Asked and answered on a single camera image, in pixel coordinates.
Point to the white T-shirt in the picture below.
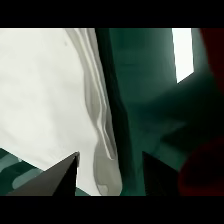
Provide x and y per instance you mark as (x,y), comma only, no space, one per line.
(40,93)

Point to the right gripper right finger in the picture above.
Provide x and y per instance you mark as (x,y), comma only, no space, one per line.
(158,180)

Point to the red garment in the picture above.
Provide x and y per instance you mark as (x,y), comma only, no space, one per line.
(206,173)

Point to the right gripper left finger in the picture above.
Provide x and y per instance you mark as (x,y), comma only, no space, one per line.
(56,180)

